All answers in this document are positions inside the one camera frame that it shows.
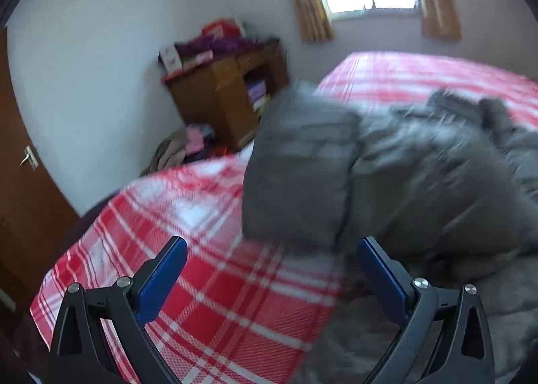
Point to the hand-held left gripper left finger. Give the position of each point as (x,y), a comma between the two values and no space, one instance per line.
(162,283)

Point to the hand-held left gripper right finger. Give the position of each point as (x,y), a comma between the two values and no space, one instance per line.
(384,279)

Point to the grey puffer jacket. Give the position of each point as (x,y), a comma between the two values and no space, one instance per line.
(420,165)

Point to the pile of loose clothes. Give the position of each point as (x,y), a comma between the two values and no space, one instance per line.
(176,148)

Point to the stack of folded clothes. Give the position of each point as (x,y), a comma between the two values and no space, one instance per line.
(256,93)

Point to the bed with red plaid sheet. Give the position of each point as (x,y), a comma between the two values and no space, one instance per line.
(218,304)

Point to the wooden door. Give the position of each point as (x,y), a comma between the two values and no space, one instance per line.
(25,220)

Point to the wooden cabinet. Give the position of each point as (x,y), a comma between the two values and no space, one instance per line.
(210,98)

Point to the white box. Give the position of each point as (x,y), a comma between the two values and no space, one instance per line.
(170,58)

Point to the flat pink box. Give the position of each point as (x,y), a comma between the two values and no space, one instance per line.
(197,59)

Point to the purple cloth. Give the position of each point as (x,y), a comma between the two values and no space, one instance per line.
(222,46)

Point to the red box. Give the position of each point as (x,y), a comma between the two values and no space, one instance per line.
(220,27)

